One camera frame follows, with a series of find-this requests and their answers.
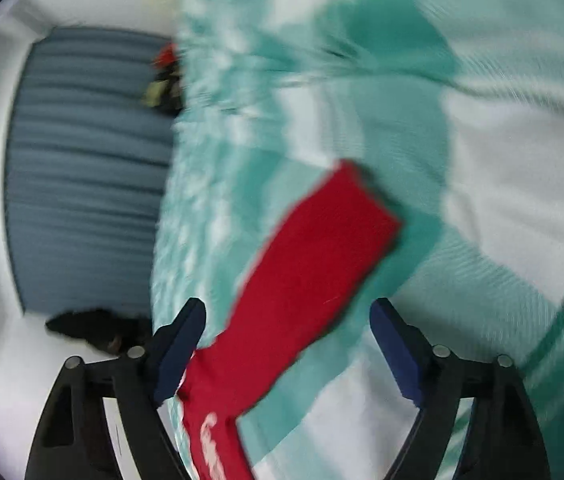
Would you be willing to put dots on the teal plaid bed cover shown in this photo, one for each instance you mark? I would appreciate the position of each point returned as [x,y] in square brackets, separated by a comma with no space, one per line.
[456,110]

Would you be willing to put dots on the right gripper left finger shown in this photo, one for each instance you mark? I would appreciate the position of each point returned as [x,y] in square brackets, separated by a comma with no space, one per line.
[72,440]

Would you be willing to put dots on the clothes pile by curtain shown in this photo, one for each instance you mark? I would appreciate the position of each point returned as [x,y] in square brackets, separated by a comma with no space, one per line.
[165,92]

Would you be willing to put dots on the red rabbit sweater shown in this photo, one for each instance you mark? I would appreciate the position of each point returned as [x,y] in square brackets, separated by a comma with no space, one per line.
[316,261]

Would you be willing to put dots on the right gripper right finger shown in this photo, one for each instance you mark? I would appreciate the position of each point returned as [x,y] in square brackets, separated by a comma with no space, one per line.
[503,441]

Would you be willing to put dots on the black hanging clothes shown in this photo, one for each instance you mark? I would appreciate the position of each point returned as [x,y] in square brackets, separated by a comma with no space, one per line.
[103,329]

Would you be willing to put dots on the blue-grey curtain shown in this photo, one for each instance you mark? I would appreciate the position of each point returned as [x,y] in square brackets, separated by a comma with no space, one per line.
[85,168]

